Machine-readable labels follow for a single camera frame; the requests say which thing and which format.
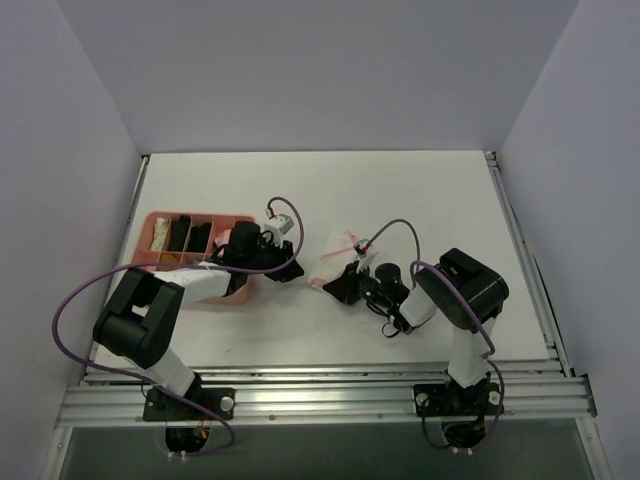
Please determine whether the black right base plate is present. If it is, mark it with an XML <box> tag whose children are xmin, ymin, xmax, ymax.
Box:
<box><xmin>412</xmin><ymin>381</ymin><xmax>504</xmax><ymax>418</ymax></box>

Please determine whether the white rolled cloth in tray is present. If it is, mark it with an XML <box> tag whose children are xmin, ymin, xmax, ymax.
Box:
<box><xmin>150</xmin><ymin>217</ymin><xmax>170</xmax><ymax>252</ymax></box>

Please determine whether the black rolled cloth in tray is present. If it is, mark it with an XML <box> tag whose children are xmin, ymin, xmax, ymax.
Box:
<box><xmin>168</xmin><ymin>215</ymin><xmax>191</xmax><ymax>252</ymax></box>

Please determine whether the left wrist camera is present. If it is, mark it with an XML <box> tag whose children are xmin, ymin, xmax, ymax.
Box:
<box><xmin>261</xmin><ymin>214</ymin><xmax>295</xmax><ymax>247</ymax></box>

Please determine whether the pink rolled cloth in tray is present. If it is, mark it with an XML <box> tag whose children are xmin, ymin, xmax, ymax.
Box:
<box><xmin>214</xmin><ymin>229</ymin><xmax>231</xmax><ymax>247</ymax></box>

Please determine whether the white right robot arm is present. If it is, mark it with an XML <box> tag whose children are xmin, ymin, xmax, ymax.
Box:
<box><xmin>321</xmin><ymin>248</ymin><xmax>509</xmax><ymax>413</ymax></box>

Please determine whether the orange rolled cloth in tray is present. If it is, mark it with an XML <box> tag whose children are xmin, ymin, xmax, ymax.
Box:
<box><xmin>159</xmin><ymin>253</ymin><xmax>181</xmax><ymax>264</ymax></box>

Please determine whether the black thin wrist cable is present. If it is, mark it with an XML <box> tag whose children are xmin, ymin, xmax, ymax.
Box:
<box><xmin>367</xmin><ymin>299</ymin><xmax>409</xmax><ymax>340</ymax></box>

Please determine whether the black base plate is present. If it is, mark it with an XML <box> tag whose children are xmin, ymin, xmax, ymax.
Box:
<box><xmin>412</xmin><ymin>381</ymin><xmax>504</xmax><ymax>418</ymax></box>
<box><xmin>142</xmin><ymin>387</ymin><xmax>236</xmax><ymax>422</ymax></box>

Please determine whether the white underwear with pink trim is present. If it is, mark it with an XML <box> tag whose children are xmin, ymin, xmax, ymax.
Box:
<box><xmin>307</xmin><ymin>230</ymin><xmax>362</xmax><ymax>290</ymax></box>

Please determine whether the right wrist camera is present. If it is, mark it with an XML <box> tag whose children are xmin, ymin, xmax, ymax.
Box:
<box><xmin>354</xmin><ymin>239</ymin><xmax>378</xmax><ymax>273</ymax></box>

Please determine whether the aluminium frame rail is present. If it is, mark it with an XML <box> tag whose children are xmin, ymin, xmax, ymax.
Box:
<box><xmin>55</xmin><ymin>372</ymin><xmax>596</xmax><ymax>428</ymax></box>

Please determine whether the pink plastic organizer tray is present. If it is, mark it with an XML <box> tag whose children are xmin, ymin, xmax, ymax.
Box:
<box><xmin>131</xmin><ymin>210</ymin><xmax>259</xmax><ymax>307</ymax></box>

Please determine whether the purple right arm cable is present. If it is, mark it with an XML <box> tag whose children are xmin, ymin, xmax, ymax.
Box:
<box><xmin>357</xmin><ymin>218</ymin><xmax>504</xmax><ymax>447</ymax></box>

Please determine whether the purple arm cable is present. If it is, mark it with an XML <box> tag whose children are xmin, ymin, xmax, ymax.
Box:
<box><xmin>357</xmin><ymin>218</ymin><xmax>504</xmax><ymax>447</ymax></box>
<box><xmin>52</xmin><ymin>196</ymin><xmax>306</xmax><ymax>457</ymax></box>

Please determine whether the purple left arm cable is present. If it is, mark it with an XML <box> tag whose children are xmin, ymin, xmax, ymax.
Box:
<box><xmin>52</xmin><ymin>196</ymin><xmax>306</xmax><ymax>457</ymax></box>

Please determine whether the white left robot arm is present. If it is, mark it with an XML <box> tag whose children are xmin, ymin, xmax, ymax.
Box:
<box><xmin>93</xmin><ymin>214</ymin><xmax>304</xmax><ymax>419</ymax></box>

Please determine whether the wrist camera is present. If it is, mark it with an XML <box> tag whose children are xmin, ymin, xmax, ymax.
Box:
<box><xmin>261</xmin><ymin>214</ymin><xmax>295</xmax><ymax>247</ymax></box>
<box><xmin>354</xmin><ymin>239</ymin><xmax>378</xmax><ymax>273</ymax></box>

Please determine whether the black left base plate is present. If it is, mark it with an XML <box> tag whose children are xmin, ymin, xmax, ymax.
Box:
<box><xmin>142</xmin><ymin>387</ymin><xmax>236</xmax><ymax>422</ymax></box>

